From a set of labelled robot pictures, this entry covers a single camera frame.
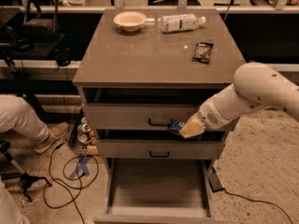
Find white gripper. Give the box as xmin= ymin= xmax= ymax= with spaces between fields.
xmin=179 ymin=95 xmax=232 ymax=138

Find blue rxbar blueberry wrapper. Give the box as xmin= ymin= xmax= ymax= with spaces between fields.
xmin=167 ymin=119 xmax=186 ymax=134

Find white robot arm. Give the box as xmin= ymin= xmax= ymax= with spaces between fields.
xmin=179 ymin=63 xmax=299 ymax=138

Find grey drawer cabinet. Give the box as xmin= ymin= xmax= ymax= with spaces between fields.
xmin=72 ymin=7 xmax=259 ymax=224

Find open bottom drawer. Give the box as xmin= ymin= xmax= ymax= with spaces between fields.
xmin=93 ymin=159 xmax=224 ymax=224

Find black foot pedal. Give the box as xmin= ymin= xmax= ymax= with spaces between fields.
xmin=208 ymin=173 xmax=224 ymax=192

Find black snack packet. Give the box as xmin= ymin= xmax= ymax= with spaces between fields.
xmin=192 ymin=42 xmax=213 ymax=64

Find clear plastic water bottle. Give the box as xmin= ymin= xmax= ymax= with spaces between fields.
xmin=161 ymin=14 xmax=206 ymax=34

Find blue tape mark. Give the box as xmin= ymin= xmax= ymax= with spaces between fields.
xmin=68 ymin=156 xmax=92 ymax=179

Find white ceramic bowl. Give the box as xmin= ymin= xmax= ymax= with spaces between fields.
xmin=113 ymin=11 xmax=147 ymax=33

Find tan shoe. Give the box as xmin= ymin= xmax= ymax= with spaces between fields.
xmin=34 ymin=122 xmax=68 ymax=154

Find black headphones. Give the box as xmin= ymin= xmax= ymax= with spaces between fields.
xmin=53 ymin=48 xmax=72 ymax=67

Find black tripod stand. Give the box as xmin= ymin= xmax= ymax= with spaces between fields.
xmin=0 ymin=139 xmax=52 ymax=202

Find person leg white trousers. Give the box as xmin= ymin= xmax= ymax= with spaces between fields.
xmin=0 ymin=95 xmax=50 ymax=144

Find black bag on table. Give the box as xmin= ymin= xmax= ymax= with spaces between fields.
xmin=21 ymin=0 xmax=59 ymax=42

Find pedal cable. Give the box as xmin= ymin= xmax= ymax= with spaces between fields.
xmin=222 ymin=189 xmax=294 ymax=224

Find middle drawer with handle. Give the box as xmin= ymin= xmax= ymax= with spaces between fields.
xmin=97 ymin=140 xmax=224 ymax=160

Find drawer with handle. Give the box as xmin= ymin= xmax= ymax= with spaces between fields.
xmin=97 ymin=140 xmax=224 ymax=160
xmin=82 ymin=104 xmax=199 ymax=131

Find top drawer with handle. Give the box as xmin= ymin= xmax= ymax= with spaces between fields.
xmin=82 ymin=104 xmax=199 ymax=131

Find wire basket with cans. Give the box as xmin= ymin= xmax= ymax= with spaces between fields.
xmin=64 ymin=106 xmax=99 ymax=156

